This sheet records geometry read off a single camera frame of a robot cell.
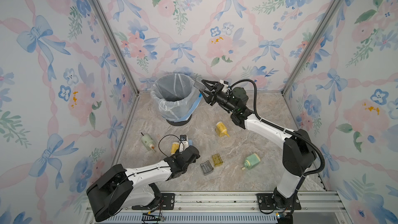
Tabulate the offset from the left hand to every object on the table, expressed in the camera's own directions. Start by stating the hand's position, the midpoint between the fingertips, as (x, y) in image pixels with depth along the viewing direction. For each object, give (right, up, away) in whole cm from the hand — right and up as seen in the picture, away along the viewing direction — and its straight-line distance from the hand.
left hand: (192, 149), depth 87 cm
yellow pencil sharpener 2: (-9, +2, -4) cm, 10 cm away
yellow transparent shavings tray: (+14, -6, +1) cm, 15 cm away
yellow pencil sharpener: (+17, +10, +5) cm, 20 cm away
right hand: (+5, +34, -16) cm, 38 cm away
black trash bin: (-9, +13, +16) cm, 22 cm away
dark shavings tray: (+8, -9, -3) cm, 13 cm away
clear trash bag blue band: (-11, +31, +13) cm, 36 cm away
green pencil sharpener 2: (-24, +5, -2) cm, 25 cm away
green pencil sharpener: (+31, -4, -7) cm, 32 cm away
